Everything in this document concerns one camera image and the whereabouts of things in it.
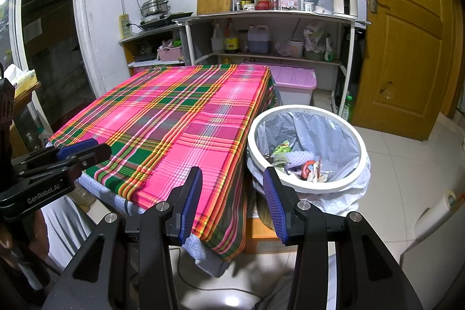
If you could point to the cardboard box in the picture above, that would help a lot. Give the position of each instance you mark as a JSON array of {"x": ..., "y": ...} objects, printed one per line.
[{"x": 269, "y": 243}]

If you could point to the pink basket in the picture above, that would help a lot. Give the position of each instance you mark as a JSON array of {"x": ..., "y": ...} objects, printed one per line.
[{"x": 170, "y": 54}]

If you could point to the black induction cooker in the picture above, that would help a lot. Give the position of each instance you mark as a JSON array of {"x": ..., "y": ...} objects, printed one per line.
[{"x": 163, "y": 20}]

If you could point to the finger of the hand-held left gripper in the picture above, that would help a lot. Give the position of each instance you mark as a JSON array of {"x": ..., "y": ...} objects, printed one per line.
[
  {"x": 78, "y": 149},
  {"x": 98, "y": 153}
]

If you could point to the green plastic bottle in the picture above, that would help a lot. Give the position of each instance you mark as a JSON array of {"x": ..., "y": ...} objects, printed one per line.
[{"x": 347, "y": 109}]

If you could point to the pink tub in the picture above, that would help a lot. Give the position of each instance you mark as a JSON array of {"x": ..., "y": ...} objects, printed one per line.
[{"x": 295, "y": 49}]

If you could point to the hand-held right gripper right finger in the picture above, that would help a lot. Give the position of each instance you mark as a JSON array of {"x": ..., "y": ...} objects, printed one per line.
[{"x": 274, "y": 204}]

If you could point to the grey-green bowl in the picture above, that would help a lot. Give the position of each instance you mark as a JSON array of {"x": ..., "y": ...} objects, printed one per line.
[{"x": 314, "y": 55}]

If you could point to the crumpled plastic bags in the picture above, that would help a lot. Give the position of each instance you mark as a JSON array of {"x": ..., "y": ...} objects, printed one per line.
[{"x": 313, "y": 35}]

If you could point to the small wooden shelf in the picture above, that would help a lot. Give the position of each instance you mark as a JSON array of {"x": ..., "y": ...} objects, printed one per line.
[{"x": 145, "y": 33}]

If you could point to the tissue box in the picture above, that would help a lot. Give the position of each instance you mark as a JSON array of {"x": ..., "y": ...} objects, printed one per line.
[{"x": 21, "y": 77}]

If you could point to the white paper roll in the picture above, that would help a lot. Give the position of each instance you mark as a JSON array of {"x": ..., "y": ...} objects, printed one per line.
[{"x": 434, "y": 213}]

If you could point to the yellow power strip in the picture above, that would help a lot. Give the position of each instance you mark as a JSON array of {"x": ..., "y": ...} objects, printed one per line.
[{"x": 124, "y": 26}]

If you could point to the glass cup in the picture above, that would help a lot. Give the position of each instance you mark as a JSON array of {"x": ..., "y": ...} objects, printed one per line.
[{"x": 274, "y": 3}]

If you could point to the pink plaid tablecloth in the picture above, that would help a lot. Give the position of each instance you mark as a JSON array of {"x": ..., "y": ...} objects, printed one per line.
[{"x": 174, "y": 114}]

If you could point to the dark liquid jug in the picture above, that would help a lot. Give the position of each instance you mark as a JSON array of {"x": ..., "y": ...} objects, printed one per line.
[{"x": 259, "y": 41}]

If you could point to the green packet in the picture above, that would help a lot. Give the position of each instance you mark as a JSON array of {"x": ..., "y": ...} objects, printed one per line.
[{"x": 329, "y": 50}]

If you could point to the green snack wrapper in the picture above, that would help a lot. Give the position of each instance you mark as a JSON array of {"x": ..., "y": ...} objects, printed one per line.
[{"x": 281, "y": 147}]

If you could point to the clear plastic jug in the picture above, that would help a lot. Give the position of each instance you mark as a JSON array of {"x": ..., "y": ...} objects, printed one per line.
[{"x": 218, "y": 41}]

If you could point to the red snack wrapper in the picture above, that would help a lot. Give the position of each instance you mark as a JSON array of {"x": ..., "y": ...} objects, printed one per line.
[{"x": 308, "y": 170}]

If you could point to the light grey cloth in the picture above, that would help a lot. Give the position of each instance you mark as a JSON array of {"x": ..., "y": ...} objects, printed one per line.
[{"x": 63, "y": 230}]

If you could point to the white shelf unit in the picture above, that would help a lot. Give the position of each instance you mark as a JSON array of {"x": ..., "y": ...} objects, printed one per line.
[{"x": 269, "y": 15}]

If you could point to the yellowish plastic jar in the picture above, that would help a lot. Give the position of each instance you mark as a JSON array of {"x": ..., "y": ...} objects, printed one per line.
[{"x": 86, "y": 196}]

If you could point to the pink knife holder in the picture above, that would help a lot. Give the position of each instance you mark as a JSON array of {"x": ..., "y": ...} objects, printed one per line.
[{"x": 290, "y": 3}]

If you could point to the grey-blue under blanket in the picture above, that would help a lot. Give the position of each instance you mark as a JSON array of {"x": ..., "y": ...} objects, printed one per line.
[{"x": 207, "y": 255}]

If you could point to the small white bowl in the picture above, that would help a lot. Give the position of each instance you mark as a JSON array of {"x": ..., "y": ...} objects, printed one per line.
[{"x": 249, "y": 7}]

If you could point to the white-rimmed trash bin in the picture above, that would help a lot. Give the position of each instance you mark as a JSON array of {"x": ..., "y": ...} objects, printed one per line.
[{"x": 319, "y": 187}]

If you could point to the wooden stand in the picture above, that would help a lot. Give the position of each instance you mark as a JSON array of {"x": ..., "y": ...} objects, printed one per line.
[{"x": 23, "y": 97}]

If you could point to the clear plastic container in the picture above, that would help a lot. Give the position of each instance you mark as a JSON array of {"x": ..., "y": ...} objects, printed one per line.
[{"x": 316, "y": 1}]

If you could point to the red jar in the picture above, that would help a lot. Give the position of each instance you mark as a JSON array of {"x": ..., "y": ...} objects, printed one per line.
[{"x": 263, "y": 3}]

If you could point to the yellow-label oil bottle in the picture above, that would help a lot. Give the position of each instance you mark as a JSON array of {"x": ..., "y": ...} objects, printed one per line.
[{"x": 231, "y": 41}]

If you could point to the wooden door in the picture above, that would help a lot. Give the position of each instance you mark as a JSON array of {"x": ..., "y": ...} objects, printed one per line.
[{"x": 403, "y": 52}]

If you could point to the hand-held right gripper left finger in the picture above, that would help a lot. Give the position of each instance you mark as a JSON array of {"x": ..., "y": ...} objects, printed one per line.
[{"x": 190, "y": 201}]

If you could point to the steel pot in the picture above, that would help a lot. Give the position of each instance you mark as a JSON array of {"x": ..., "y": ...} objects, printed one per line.
[{"x": 155, "y": 8}]

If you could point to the pink-lidded storage box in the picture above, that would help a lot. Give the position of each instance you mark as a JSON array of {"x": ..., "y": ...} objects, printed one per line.
[{"x": 294, "y": 77}]

